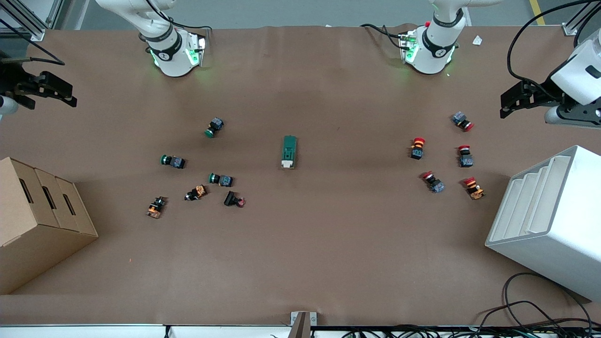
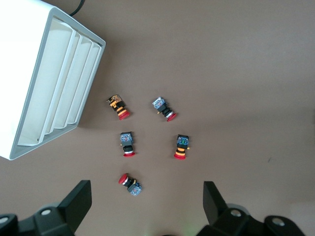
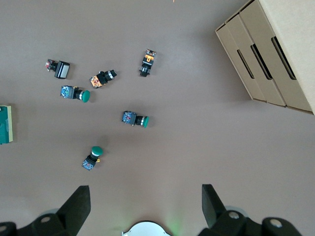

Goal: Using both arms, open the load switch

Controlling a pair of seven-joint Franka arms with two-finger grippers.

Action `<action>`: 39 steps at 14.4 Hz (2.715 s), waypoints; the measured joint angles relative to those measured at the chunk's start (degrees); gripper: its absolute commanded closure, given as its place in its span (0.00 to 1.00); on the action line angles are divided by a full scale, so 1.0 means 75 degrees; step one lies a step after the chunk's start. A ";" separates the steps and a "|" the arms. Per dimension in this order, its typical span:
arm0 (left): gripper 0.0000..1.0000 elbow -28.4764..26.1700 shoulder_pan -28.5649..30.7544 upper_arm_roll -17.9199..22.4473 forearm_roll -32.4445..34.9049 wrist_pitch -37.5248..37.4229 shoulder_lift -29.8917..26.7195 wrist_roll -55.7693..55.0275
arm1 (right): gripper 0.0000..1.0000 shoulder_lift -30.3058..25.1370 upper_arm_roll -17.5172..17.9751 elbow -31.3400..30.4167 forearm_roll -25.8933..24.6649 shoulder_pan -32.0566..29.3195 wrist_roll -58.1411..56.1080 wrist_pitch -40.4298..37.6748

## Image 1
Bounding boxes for green terminal block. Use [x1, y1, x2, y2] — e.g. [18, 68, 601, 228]
[281, 135, 298, 170]

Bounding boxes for red mushroom button orange block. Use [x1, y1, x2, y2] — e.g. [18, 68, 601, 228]
[463, 177, 486, 200]

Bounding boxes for white stepped storage rack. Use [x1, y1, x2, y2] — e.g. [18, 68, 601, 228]
[485, 145, 601, 302]

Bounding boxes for brown cardboard box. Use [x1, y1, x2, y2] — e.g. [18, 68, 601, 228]
[0, 156, 99, 295]

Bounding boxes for black push button orange block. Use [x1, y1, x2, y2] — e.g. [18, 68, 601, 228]
[146, 196, 168, 219]
[184, 184, 208, 202]

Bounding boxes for black square button red terminals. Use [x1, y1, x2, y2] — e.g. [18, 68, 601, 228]
[223, 190, 246, 208]

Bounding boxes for brown paper table cover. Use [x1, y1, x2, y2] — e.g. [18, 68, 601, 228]
[0, 23, 601, 327]

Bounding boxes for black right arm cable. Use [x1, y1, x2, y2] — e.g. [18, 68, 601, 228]
[0, 19, 65, 65]

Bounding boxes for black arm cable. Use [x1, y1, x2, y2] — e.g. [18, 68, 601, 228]
[507, 0, 601, 90]
[0, 19, 65, 65]

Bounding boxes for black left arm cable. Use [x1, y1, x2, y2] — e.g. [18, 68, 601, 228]
[507, 0, 601, 90]

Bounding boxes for aluminium frame profile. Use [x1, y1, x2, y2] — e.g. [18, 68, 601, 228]
[562, 0, 601, 37]
[0, 0, 64, 42]

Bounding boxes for black right base cable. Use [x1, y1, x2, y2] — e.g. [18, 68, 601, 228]
[146, 0, 213, 33]

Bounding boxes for black base cable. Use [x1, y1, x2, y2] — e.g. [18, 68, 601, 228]
[146, 0, 213, 33]
[361, 23, 404, 50]

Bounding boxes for black left base cable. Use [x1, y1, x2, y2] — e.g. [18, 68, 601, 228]
[361, 23, 404, 50]

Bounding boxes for black looped floor cable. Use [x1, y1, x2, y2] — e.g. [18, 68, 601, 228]
[479, 272, 593, 329]

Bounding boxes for white table edge rail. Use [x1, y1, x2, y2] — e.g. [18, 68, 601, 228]
[0, 323, 601, 338]

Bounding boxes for black cable bundle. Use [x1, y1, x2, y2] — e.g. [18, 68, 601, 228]
[329, 323, 601, 338]

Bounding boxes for aluminium camera post with bracket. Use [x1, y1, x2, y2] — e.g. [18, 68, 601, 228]
[287, 311, 317, 338]

